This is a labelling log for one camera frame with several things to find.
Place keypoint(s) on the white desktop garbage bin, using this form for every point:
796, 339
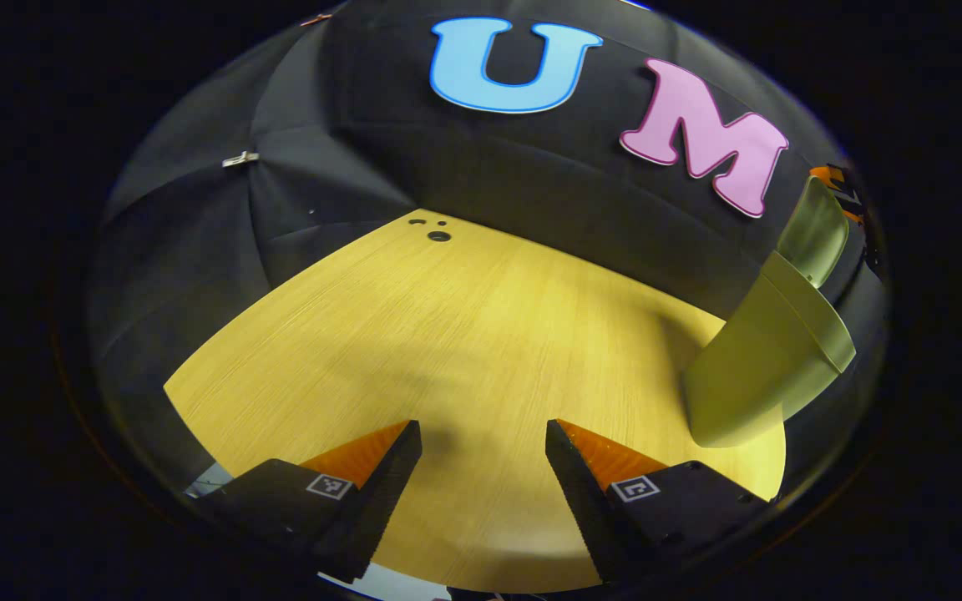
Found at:
765, 351

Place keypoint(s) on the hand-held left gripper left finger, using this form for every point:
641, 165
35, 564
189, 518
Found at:
381, 492

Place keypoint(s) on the black backdrop cloth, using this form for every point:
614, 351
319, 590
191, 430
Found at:
531, 184

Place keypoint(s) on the silver metal clip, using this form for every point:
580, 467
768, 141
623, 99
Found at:
240, 159

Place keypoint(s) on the wooden desktop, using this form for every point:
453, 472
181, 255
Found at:
464, 334

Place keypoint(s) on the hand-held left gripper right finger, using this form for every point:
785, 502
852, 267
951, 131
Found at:
577, 501

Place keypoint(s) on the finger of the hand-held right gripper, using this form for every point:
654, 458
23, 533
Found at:
847, 192

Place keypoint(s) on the copper metal clip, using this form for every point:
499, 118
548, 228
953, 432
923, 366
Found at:
316, 19

